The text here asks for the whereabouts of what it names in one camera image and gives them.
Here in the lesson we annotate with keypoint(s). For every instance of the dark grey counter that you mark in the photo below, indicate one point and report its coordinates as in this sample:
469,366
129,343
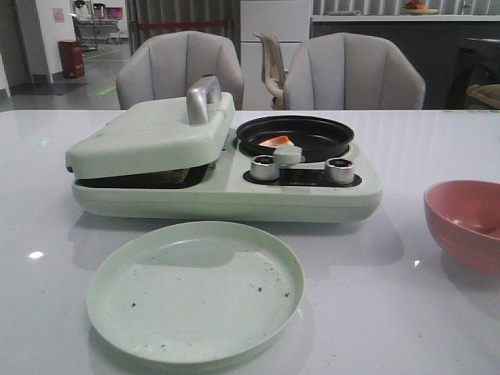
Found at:
430,43

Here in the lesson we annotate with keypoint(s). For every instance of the right silver control knob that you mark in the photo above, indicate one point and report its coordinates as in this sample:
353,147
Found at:
339,171

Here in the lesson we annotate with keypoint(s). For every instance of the red trash bin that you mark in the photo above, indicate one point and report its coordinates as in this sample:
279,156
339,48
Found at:
71,57

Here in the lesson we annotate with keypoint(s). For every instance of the grey upholstered chair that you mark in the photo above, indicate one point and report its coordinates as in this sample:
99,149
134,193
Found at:
165,66
345,71

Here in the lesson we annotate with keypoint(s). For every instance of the white bread slice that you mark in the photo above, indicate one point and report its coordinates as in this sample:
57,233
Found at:
164,177

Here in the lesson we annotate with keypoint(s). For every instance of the mint green round plate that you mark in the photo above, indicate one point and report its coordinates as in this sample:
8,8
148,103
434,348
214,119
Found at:
199,292

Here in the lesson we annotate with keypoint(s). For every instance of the black round frying pan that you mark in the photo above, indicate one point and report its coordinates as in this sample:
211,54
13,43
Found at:
319,138

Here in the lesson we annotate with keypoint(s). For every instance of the right grey upholstered chair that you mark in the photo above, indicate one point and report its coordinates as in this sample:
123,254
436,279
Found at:
345,71

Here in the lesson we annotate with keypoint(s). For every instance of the silver control knob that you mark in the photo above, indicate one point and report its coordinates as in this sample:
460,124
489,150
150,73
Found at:
339,171
263,168

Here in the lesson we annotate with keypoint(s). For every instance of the pink plastic bowl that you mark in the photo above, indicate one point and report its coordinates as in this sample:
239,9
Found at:
463,218

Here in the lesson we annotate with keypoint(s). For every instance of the mint green sandwich maker lid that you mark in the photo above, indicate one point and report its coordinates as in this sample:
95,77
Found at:
150,137

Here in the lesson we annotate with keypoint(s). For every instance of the orange cooked shrimp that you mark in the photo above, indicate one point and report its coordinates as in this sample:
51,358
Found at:
276,142

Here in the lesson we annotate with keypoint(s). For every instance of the white cabinet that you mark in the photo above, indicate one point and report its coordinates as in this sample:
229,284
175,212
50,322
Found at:
289,22

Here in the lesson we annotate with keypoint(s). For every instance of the left silver control knob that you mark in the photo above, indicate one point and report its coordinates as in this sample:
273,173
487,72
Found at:
263,168

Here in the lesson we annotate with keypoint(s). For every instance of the background desk with monitor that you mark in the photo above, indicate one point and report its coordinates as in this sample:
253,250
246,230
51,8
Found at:
98,22

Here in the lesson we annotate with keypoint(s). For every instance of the dark appliance at right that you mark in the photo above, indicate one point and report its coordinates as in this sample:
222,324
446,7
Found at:
477,62

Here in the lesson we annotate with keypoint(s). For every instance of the left grey upholstered chair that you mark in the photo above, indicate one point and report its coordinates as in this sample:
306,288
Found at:
165,66

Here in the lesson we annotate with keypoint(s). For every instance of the beige office chair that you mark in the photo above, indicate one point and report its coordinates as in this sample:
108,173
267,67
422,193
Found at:
273,73

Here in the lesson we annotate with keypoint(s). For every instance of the fruit plate on counter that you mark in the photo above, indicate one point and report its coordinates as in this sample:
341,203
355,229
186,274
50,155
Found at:
417,8

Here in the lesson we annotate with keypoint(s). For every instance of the mint green breakfast maker base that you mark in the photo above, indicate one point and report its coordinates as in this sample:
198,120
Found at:
224,194

